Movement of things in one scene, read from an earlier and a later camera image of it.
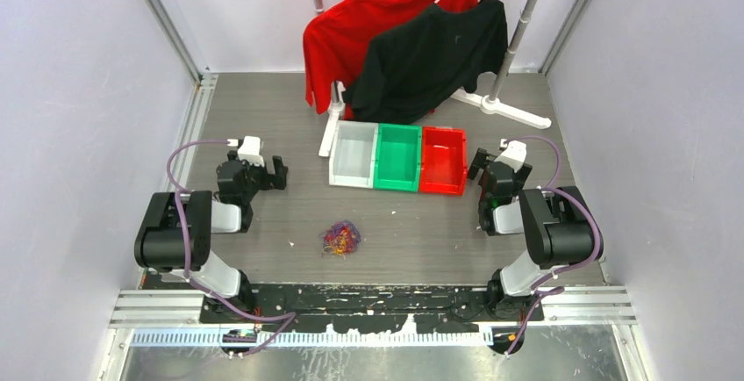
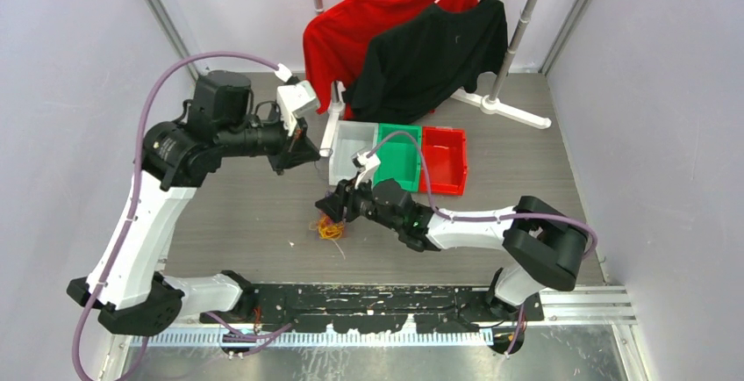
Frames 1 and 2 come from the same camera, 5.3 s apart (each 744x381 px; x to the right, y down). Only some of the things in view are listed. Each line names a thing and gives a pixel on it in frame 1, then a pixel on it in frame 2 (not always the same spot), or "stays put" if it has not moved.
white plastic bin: [352, 161] stays put
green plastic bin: [397, 157] stays put
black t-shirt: [414, 68] stays put
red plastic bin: [443, 161] stays put
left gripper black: [275, 181] → [297, 149]
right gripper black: [479, 162] → [333, 204]
